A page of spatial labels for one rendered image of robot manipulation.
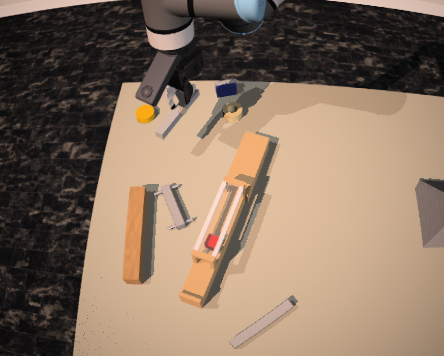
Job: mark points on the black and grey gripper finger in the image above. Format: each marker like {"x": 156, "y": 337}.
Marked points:
{"x": 184, "y": 94}
{"x": 167, "y": 95}

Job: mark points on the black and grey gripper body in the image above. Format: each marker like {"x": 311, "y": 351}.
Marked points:
{"x": 189, "y": 60}

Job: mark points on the grey bar with cross pins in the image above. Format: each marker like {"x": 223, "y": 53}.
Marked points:
{"x": 173, "y": 208}

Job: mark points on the orange wooden plank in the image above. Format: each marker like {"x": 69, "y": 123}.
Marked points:
{"x": 135, "y": 236}

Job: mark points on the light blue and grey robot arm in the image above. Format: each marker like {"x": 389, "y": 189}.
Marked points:
{"x": 169, "y": 25}

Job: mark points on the orange short cylinder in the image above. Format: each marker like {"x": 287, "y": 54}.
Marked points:
{"x": 145, "y": 114}

